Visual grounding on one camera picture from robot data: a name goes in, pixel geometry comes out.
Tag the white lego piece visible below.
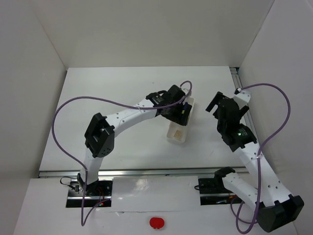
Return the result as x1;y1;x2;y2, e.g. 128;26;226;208
174;130;181;139

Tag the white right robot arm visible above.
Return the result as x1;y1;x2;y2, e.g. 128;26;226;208
206;89;304;233

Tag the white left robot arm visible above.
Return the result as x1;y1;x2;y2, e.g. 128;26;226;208
77;85;192;195

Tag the white divided plastic tray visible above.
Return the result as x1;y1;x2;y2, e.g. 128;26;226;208
166;97;195;144

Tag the red round button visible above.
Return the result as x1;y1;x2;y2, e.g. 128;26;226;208
149;217;165;230

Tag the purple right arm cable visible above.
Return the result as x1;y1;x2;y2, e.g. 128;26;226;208
229;83;291;233

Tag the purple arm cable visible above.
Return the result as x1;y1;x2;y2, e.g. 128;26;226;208
229;83;291;233
52;80;193;226

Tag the aluminium front rail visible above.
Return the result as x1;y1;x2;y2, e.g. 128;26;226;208
38;166;247;178

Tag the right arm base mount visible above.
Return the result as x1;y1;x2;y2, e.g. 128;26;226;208
194;178;241;206

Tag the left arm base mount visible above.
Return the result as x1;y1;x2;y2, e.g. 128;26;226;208
60;176;113;208

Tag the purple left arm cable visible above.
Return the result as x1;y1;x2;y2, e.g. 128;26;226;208
52;80;193;226

